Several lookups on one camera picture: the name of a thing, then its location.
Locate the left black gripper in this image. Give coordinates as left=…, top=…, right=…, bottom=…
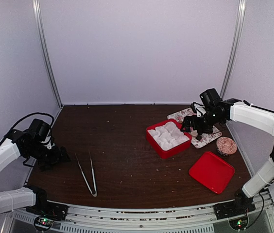
left=26, top=142, right=71, bottom=171

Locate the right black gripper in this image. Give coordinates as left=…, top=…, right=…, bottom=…
left=181, top=110, right=224, bottom=133

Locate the red square tin box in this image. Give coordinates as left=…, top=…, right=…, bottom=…
left=146, top=119, right=192, bottom=159

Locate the metal serving tongs white handle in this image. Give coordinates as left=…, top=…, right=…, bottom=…
left=74, top=150, right=98, bottom=198

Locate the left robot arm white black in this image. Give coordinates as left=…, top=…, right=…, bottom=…
left=0, top=133, right=70, bottom=220

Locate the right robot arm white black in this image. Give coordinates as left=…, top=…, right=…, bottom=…
left=181, top=99, right=274, bottom=215

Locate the floral rectangular tray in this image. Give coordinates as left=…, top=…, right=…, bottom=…
left=167, top=107, right=222, bottom=149

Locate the red patterned small bowl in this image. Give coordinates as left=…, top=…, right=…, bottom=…
left=216, top=136, right=238, bottom=157

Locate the red tin lid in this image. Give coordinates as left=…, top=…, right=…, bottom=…
left=188, top=151, right=235, bottom=195

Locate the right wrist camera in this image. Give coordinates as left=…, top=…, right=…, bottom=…
left=200, top=88, right=222, bottom=108

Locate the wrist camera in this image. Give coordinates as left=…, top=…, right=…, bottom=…
left=28, top=118, right=52, bottom=145
left=200, top=88, right=222, bottom=108

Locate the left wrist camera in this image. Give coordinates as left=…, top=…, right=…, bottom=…
left=28, top=118, right=52, bottom=145

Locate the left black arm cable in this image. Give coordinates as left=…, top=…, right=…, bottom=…
left=5, top=112, right=55, bottom=136

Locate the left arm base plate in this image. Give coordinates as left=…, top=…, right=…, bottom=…
left=25, top=201, right=69, bottom=232

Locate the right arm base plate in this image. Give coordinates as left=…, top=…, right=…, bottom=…
left=213, top=201, right=256, bottom=231

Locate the front aluminium rail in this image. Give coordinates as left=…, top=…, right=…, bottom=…
left=0, top=192, right=274, bottom=233

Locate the right aluminium frame post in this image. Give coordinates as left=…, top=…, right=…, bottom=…
left=220, top=0, right=246, bottom=98

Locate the aluminium frame post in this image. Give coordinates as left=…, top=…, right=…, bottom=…
left=32, top=0, right=63, bottom=108
left=220, top=0, right=246, bottom=98

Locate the left aluminium frame post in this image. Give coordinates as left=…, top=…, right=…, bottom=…
left=32, top=0, right=63, bottom=108

